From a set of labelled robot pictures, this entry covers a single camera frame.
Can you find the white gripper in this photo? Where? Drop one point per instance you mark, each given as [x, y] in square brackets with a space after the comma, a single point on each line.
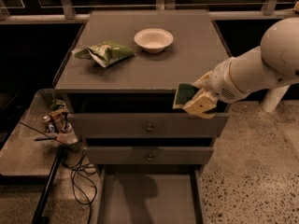
[221, 79]

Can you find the green yellow sponge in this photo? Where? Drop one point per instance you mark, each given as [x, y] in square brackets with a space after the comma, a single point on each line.
[184, 94]

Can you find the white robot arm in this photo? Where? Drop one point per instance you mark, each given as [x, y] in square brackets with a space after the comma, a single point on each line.
[271, 65]

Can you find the grey drawer cabinet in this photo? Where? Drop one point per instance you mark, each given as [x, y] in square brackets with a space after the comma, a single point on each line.
[195, 50]

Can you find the grey top drawer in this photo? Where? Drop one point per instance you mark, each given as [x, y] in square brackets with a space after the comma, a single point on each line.
[139, 115]

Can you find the grey drawer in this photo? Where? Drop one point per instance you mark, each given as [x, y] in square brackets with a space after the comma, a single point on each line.
[150, 194]
[149, 150]
[139, 115]

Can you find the grey middle drawer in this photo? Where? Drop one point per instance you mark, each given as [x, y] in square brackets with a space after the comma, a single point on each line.
[149, 150]

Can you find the grey bottom drawer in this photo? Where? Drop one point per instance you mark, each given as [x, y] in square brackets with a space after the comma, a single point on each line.
[150, 194]

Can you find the white paper bowl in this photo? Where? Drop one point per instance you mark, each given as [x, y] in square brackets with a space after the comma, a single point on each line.
[153, 40]

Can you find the green chip bag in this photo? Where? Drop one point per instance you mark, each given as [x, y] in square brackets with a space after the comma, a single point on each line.
[104, 53]

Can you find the snack items in bin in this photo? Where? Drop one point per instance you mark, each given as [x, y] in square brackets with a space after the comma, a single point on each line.
[57, 119]

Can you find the clear plastic bin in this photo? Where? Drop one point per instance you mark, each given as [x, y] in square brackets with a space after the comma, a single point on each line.
[33, 127]

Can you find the metal window railing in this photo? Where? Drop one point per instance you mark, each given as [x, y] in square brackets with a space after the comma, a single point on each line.
[55, 11]

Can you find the black metal pole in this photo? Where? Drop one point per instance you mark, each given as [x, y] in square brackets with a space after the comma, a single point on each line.
[38, 217]

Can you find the white support post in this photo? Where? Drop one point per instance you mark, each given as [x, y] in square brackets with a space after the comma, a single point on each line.
[272, 98]

